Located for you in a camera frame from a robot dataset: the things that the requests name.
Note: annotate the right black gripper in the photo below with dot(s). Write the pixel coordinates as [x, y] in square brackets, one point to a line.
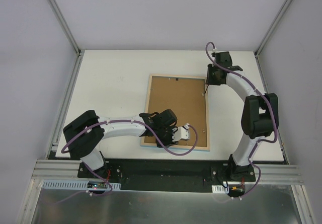
[213, 75]

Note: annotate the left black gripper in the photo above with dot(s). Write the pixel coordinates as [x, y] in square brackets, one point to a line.
[165, 136]

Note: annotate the blue picture frame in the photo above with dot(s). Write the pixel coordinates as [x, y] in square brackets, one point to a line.
[207, 123]

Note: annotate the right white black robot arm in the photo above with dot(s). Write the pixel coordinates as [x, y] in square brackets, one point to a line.
[259, 117]

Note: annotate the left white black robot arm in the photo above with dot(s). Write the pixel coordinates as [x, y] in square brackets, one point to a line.
[84, 133]

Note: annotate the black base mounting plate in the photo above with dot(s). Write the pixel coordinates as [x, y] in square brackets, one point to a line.
[168, 184]

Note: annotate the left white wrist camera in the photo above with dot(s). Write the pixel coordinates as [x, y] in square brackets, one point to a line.
[181, 133]

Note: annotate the brown frame backing board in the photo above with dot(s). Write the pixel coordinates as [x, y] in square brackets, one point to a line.
[176, 100]

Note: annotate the right white cable duct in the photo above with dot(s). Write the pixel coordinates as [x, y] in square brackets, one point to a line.
[219, 189]

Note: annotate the white cable duct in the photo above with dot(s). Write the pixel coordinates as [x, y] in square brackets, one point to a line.
[219, 189]
[75, 185]

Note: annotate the front aluminium rail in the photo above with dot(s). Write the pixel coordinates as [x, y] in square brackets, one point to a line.
[123, 169]

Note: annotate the right aluminium corner post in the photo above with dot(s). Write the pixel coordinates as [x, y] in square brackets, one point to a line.
[273, 26]

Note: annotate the aluminium corner post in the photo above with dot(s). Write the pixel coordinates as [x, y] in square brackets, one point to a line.
[64, 26]
[273, 26]

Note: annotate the left white cable duct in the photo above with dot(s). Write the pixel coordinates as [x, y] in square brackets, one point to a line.
[75, 185]

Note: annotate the left aluminium corner post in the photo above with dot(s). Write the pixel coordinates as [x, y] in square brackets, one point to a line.
[64, 26]

